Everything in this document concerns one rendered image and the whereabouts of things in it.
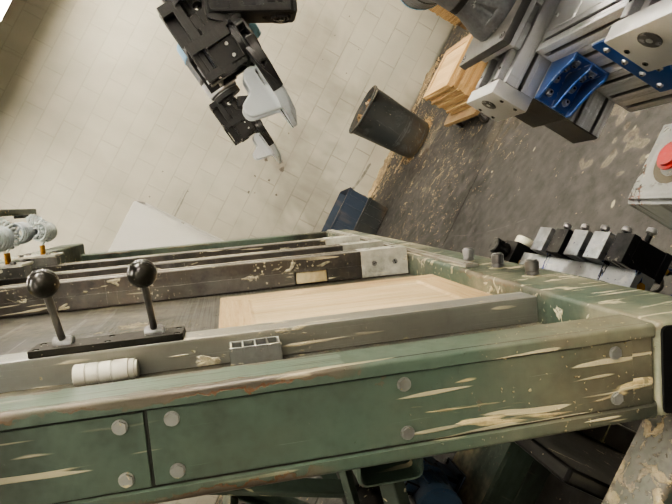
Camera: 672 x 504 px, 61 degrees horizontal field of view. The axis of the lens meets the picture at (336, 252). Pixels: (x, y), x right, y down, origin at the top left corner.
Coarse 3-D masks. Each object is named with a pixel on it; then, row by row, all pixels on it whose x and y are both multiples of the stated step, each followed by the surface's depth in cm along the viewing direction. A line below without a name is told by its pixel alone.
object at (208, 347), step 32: (288, 320) 86; (320, 320) 84; (352, 320) 83; (384, 320) 84; (416, 320) 85; (448, 320) 86; (480, 320) 87; (512, 320) 88; (96, 352) 76; (128, 352) 77; (160, 352) 78; (192, 352) 79; (224, 352) 80; (288, 352) 81; (0, 384) 74; (32, 384) 75; (64, 384) 76
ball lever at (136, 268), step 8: (136, 264) 73; (144, 264) 73; (152, 264) 74; (128, 272) 73; (136, 272) 72; (144, 272) 72; (152, 272) 73; (128, 280) 73; (136, 280) 72; (144, 280) 73; (152, 280) 73; (144, 288) 75; (144, 296) 76; (152, 304) 77; (152, 312) 78; (152, 320) 78; (144, 328) 79; (152, 328) 79; (160, 328) 79
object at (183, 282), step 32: (288, 256) 149; (320, 256) 145; (352, 256) 147; (384, 256) 148; (0, 288) 132; (64, 288) 134; (96, 288) 135; (128, 288) 137; (160, 288) 138; (192, 288) 140; (224, 288) 141; (256, 288) 143
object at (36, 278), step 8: (32, 272) 71; (40, 272) 71; (48, 272) 71; (32, 280) 70; (40, 280) 70; (48, 280) 71; (56, 280) 72; (32, 288) 70; (40, 288) 70; (48, 288) 71; (56, 288) 72; (40, 296) 71; (48, 296) 71; (48, 304) 73; (56, 312) 75; (56, 320) 75; (56, 328) 76; (64, 336) 77; (72, 336) 78; (56, 344) 77; (64, 344) 77
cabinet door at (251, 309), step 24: (312, 288) 127; (336, 288) 124; (360, 288) 123; (384, 288) 121; (408, 288) 118; (432, 288) 116; (456, 288) 112; (240, 312) 106; (264, 312) 106; (288, 312) 104; (312, 312) 102; (336, 312) 100
